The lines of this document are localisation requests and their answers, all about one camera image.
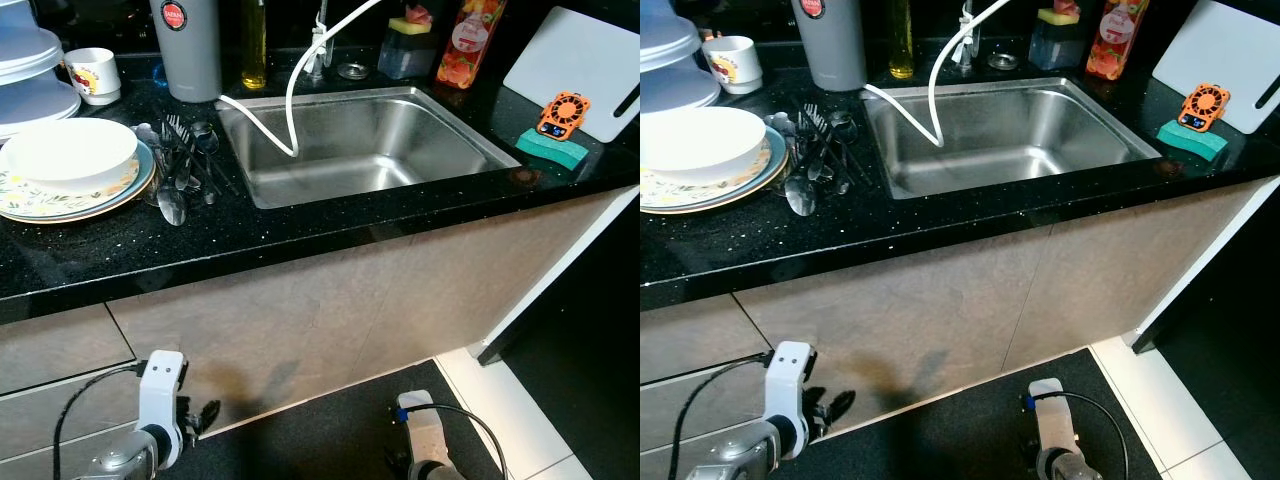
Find large steel spoon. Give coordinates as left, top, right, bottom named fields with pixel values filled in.
left=150, top=150, right=189, bottom=227
left=783, top=145, right=819, bottom=218

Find white bowl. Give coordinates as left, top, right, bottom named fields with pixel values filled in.
left=640, top=107, right=769, bottom=188
left=3, top=118, right=139, bottom=191

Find beige cabinet door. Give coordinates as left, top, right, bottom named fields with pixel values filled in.
left=730, top=178, right=1269, bottom=441
left=105, top=188, right=629, bottom=441

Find beige drawer front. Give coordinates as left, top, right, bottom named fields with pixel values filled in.
left=640, top=293, right=766, bottom=386
left=0, top=303, right=136, bottom=398

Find floral plate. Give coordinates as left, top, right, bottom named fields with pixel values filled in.
left=640, top=125, right=789, bottom=215
left=0, top=140, right=158, bottom=223

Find stainless steel sink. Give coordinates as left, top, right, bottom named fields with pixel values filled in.
left=215, top=86, right=523, bottom=210
left=862, top=77, right=1163, bottom=200

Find white printed mug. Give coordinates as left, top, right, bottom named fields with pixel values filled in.
left=64, top=47, right=123, bottom=106
left=702, top=35, right=763, bottom=96

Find grey tumbler with red logo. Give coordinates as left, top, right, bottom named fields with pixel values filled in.
left=793, top=0, right=868, bottom=93
left=150, top=0, right=223, bottom=103

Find yellow oil bottle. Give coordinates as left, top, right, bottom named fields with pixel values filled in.
left=240, top=0, right=268, bottom=91
left=888, top=0, right=916, bottom=80

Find steel faucet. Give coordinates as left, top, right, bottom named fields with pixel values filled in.
left=955, top=0, right=981, bottom=69
left=305, top=0, right=334, bottom=79

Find green sponge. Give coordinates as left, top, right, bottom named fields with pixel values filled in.
left=1158, top=119, right=1229, bottom=161
left=516, top=127, right=591, bottom=173

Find white stacked containers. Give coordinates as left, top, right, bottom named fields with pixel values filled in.
left=640, top=0, right=721, bottom=113
left=0, top=0, right=81, bottom=139

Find small orange fan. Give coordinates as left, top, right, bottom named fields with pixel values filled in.
left=1178, top=84, right=1231, bottom=131
left=537, top=91, right=591, bottom=141

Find dark sponge holder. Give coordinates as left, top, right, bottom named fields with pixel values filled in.
left=1028, top=20, right=1089, bottom=71
left=378, top=28, right=438, bottom=81

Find white cutting board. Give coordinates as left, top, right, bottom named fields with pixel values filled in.
left=1152, top=0, right=1280, bottom=135
left=502, top=7, right=641, bottom=143

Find red dish soap bottle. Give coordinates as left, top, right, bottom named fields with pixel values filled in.
left=1087, top=0, right=1151, bottom=81
left=436, top=0, right=508, bottom=91

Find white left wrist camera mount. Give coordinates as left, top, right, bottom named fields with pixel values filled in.
left=765, top=341, right=816, bottom=441
left=137, top=350, right=188, bottom=441

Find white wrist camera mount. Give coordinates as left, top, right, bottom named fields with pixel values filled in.
left=397, top=391, right=453, bottom=466
left=137, top=350, right=188, bottom=441
left=1028, top=378, right=1076, bottom=456
left=765, top=341, right=816, bottom=441

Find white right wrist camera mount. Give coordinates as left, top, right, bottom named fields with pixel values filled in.
left=397, top=391, right=453, bottom=466
left=1028, top=378, right=1076, bottom=456

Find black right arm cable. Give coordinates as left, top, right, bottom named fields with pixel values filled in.
left=1030, top=392, right=1131, bottom=480
left=400, top=404, right=508, bottom=480

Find white flexible hose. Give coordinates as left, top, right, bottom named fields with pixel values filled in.
left=218, top=0, right=384, bottom=157
left=864, top=0, right=1011, bottom=146

